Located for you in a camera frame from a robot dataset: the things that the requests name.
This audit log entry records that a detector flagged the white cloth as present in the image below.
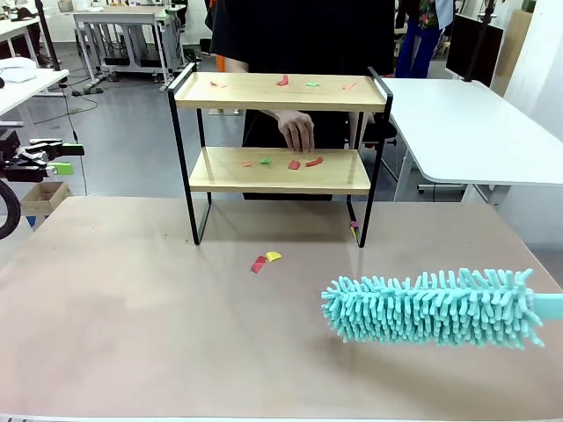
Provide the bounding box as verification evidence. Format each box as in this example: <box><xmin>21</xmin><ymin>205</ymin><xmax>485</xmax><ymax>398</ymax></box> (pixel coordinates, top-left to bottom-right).
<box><xmin>0</xmin><ymin>56</ymin><xmax>39</xmax><ymax>84</ymax></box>

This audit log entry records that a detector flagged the brown cardboard sheet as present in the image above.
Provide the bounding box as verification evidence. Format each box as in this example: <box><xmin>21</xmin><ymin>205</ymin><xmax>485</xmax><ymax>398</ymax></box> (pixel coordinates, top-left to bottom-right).
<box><xmin>501</xmin><ymin>8</ymin><xmax>534</xmax><ymax>89</ymax></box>

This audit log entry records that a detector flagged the distant white desk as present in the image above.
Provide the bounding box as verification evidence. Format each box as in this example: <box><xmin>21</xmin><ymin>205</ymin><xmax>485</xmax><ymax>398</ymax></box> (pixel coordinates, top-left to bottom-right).
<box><xmin>0</xmin><ymin>17</ymin><xmax>41</xmax><ymax>61</ymax></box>

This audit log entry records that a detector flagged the black robot cable hose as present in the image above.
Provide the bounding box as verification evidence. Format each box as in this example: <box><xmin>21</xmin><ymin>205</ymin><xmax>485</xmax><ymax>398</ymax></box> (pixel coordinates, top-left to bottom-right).
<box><xmin>0</xmin><ymin>178</ymin><xmax>23</xmax><ymax>241</ymax></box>

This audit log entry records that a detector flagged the black monitor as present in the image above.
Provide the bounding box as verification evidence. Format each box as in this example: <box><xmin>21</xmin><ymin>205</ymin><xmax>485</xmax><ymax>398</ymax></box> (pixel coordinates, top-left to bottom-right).
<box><xmin>445</xmin><ymin>12</ymin><xmax>505</xmax><ymax>88</ymax></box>

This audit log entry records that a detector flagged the person right hand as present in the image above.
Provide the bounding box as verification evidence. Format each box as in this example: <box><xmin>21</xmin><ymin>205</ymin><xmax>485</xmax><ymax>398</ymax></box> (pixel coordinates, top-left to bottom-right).
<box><xmin>277</xmin><ymin>109</ymin><xmax>317</xmax><ymax>154</ymax></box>

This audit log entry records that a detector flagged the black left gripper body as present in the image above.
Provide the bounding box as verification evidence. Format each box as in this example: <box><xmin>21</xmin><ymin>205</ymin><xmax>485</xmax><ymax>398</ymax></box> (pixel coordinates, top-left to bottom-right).
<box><xmin>0</xmin><ymin>149</ymin><xmax>28</xmax><ymax>183</ymax></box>

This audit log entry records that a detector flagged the two-tier wooden shelf black frame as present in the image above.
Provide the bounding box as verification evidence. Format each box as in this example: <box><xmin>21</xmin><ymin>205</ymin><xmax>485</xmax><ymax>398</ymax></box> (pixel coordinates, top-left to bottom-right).
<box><xmin>166</xmin><ymin>61</ymin><xmax>394</xmax><ymax>249</ymax></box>

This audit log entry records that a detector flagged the teal chenille duster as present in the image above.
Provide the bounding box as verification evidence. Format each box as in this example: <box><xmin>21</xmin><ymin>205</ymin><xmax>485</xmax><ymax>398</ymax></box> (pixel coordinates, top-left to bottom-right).
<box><xmin>320</xmin><ymin>267</ymin><xmax>563</xmax><ymax>351</ymax></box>

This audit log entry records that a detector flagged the person in blue trousers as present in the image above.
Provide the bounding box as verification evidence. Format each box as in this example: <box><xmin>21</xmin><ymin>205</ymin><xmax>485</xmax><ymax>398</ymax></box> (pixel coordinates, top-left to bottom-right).
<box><xmin>393</xmin><ymin>0</ymin><xmax>455</xmax><ymax>79</ymax></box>

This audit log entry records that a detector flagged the black stand pole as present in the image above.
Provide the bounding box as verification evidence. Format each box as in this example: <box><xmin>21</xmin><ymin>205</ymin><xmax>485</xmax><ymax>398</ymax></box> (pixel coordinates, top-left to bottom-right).
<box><xmin>464</xmin><ymin>0</ymin><xmax>498</xmax><ymax>84</ymax></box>

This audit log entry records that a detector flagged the black office chair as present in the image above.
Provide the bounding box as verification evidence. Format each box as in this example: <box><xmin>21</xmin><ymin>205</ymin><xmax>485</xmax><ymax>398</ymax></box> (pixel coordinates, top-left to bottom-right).
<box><xmin>340</xmin><ymin>112</ymin><xmax>399</xmax><ymax>150</ymax></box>

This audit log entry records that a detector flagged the black floor cable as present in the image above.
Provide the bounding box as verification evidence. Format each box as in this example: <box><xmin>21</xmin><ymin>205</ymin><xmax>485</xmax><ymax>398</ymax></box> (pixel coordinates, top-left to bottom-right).
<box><xmin>61</xmin><ymin>81</ymin><xmax>100</xmax><ymax>197</ymax></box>

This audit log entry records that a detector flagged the person torso in black shirt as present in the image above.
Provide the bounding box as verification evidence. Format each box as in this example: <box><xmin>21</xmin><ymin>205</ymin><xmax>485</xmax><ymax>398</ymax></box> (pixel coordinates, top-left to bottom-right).
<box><xmin>209</xmin><ymin>0</ymin><xmax>396</xmax><ymax>201</ymax></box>

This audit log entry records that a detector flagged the black tripod pole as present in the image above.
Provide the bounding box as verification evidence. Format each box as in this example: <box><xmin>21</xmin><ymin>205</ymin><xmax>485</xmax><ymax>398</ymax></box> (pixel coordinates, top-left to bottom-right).
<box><xmin>33</xmin><ymin>0</ymin><xmax>62</xmax><ymax>71</ymax></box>

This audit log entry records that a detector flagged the grey metal workbench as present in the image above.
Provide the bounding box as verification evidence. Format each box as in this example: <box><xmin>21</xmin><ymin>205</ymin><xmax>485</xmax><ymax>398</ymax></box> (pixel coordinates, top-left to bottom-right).
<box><xmin>72</xmin><ymin>4</ymin><xmax>188</xmax><ymax>84</ymax></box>

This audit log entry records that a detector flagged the large white table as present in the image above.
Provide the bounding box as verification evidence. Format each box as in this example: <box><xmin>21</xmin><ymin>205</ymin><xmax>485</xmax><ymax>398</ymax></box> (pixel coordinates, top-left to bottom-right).
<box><xmin>381</xmin><ymin>77</ymin><xmax>563</xmax><ymax>207</ymax></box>

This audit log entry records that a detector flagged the person right forearm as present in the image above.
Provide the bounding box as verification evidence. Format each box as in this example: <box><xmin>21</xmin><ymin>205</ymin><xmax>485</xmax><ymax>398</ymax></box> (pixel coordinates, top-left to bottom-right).
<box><xmin>218</xmin><ymin>55</ymin><xmax>287</xmax><ymax>122</ymax></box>

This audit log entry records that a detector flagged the cardboard box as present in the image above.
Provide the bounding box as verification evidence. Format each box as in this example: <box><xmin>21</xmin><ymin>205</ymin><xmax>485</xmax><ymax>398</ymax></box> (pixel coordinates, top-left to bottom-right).
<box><xmin>20</xmin><ymin>180</ymin><xmax>74</xmax><ymax>219</ymax></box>

